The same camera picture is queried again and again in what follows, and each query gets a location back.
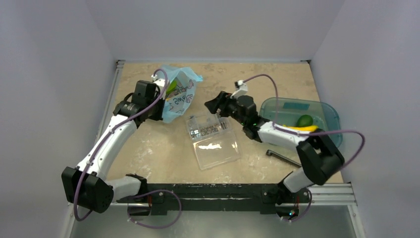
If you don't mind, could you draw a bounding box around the light blue plastic bag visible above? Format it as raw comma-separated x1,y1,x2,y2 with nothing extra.
160,64,203,123

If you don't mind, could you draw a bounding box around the yellow fake banana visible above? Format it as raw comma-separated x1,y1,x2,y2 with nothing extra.
282,125,319,133

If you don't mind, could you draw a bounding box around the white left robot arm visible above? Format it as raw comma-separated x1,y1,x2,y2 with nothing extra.
61,78,169,213

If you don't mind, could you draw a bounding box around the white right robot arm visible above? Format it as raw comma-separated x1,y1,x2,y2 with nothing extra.
205,91,345,204

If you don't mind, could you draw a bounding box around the green fake fruit in bag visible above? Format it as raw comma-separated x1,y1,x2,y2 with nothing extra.
166,79,177,97

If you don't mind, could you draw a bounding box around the green fake lime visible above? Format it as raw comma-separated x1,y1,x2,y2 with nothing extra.
296,115,314,127

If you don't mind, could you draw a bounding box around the clear plastic screw box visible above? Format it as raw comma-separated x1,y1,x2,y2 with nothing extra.
186,113,241,170

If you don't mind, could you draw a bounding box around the dark metal crank tool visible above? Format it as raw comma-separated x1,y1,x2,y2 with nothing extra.
266,150,302,168

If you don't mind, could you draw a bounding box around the teal plastic tray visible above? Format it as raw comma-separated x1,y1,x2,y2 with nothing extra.
260,97,341,131

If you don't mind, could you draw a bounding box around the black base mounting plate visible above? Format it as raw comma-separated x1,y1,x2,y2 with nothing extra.
117,183,311,216

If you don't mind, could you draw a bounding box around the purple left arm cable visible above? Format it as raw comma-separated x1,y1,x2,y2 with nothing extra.
72,68,182,230

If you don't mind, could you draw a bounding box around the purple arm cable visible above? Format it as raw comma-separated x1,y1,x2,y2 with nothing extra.
72,68,182,230
236,73,366,223

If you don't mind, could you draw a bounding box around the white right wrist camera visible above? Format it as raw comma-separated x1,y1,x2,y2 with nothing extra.
230,80,248,99

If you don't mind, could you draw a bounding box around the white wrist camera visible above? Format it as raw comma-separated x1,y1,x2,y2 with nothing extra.
152,75,170,99
230,80,248,99

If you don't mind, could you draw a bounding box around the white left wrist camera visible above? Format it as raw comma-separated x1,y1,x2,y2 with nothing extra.
152,75,170,99

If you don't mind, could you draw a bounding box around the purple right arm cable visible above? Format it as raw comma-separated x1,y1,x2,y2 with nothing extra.
236,73,366,223

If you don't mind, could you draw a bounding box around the aluminium frame rail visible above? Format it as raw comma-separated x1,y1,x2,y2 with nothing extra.
68,183,357,207

